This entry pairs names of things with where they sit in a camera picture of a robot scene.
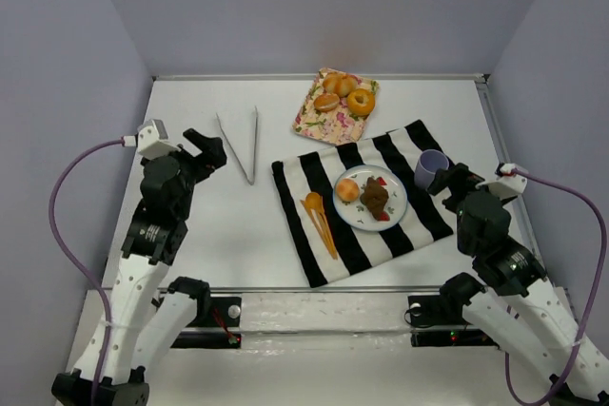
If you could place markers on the orange plastic knife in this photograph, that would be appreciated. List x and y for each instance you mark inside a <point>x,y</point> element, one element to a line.
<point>327,234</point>

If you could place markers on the lilac plastic cup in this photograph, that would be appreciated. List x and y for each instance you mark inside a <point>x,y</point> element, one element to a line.
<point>430,162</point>

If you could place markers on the large striped bread roll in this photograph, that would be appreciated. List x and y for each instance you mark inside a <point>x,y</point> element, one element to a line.
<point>340,84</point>

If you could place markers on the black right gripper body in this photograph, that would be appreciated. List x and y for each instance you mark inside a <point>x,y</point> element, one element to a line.
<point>453,180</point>

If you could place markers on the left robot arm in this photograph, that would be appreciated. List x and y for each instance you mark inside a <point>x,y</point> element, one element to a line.
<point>131,335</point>

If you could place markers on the watermelon pattern plate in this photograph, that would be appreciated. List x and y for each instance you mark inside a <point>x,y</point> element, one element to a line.
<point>356,215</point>

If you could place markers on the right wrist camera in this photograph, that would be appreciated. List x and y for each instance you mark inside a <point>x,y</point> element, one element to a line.
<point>507,184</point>

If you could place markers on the metal serving tongs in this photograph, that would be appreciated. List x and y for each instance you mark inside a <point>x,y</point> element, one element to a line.
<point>249,176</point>

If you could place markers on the orange plastic spoon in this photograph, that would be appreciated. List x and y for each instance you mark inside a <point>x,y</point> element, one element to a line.
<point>315,201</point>

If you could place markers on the orange plastic fork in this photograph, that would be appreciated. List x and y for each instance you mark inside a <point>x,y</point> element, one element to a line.
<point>319,229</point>

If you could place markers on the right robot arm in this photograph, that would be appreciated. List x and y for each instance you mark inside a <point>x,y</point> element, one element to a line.
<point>510,297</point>

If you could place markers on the sesame sandwich bun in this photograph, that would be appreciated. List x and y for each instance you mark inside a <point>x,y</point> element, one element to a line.
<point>326,102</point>

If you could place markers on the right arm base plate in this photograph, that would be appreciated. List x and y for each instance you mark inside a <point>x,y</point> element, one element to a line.
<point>435,324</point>

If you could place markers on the small round bread roll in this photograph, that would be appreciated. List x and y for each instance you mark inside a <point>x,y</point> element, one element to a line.
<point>347,190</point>

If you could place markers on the floral rectangular tray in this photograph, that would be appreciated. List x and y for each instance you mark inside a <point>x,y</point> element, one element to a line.
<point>336,127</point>

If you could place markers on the orange bagel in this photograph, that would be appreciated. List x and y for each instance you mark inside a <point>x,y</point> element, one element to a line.
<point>361,102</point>

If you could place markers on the brown chocolate croissant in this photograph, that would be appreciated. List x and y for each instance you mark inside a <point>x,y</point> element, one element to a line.
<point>375,197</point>

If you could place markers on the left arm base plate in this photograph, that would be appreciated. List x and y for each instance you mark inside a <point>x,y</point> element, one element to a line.
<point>219,329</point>

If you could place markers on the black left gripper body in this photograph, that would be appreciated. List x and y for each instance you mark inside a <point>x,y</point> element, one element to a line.
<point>198,161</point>

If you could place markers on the black white striped cloth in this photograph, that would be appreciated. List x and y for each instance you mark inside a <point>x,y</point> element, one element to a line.
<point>425,219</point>

